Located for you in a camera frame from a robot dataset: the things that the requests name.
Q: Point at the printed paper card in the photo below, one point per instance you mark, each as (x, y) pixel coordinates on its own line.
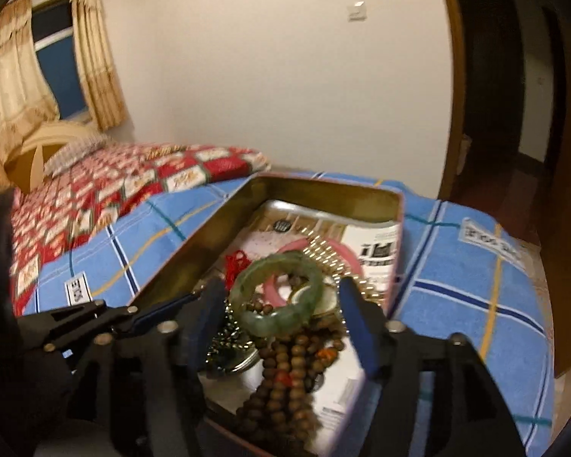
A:
(376, 252)

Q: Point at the metal tin box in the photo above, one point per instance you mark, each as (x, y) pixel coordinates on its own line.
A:
(314, 190)

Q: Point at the red patterned quilt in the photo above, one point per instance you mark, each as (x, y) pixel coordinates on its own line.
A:
(123, 176)

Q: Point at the green jade bangle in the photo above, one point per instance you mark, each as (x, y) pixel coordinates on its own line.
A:
(266, 323)

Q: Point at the window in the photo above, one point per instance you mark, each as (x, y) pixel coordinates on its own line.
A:
(59, 71)

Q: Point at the blue plaid blanket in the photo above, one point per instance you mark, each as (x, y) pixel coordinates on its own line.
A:
(457, 257)

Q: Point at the wooden door frame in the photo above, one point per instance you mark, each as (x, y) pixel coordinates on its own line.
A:
(457, 81)

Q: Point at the lace-edged pillow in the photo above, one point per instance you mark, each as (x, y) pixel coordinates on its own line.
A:
(76, 150)

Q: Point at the pink bangle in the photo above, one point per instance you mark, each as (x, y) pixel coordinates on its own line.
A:
(273, 290)

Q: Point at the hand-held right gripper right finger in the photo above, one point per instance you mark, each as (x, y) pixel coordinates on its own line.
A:
(361, 328)

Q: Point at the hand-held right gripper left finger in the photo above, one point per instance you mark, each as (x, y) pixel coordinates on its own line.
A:
(211, 309)

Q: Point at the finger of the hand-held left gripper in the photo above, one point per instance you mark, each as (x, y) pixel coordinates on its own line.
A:
(76, 319)

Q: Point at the brown wooden bead strand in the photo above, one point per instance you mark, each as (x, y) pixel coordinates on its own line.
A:
(285, 366)

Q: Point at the beige wooden headboard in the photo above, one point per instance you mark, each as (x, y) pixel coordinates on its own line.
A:
(28, 162)

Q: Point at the white light switch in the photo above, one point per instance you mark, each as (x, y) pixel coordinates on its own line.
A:
(357, 10)

